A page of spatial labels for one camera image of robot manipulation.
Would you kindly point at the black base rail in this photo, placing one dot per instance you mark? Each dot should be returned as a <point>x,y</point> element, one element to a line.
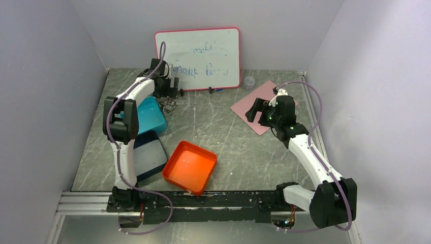
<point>259,206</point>

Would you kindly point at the pink clipboard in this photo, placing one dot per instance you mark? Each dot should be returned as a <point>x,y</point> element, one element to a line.
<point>259,114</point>

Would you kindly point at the dark blue square tray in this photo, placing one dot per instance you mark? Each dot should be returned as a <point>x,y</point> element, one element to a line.
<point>149,155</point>

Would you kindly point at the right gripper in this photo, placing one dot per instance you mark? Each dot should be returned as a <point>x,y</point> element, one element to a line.
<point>262,105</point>

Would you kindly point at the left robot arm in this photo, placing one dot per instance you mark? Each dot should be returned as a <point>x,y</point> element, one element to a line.
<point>121,126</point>

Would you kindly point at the red-framed whiteboard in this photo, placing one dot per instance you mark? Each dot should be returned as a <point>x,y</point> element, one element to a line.
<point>203,58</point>

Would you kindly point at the teal square tray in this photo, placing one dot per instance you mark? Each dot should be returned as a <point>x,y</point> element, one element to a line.
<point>139,119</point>

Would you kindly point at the clear jar of paperclips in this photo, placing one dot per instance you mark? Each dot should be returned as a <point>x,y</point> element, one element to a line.
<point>249,82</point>

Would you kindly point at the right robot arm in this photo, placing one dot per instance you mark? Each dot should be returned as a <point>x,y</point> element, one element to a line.
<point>332,202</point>

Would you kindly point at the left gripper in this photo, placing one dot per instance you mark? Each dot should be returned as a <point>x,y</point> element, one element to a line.
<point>171,92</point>

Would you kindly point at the orange square tray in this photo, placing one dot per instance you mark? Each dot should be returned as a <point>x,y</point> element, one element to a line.
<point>190,167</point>

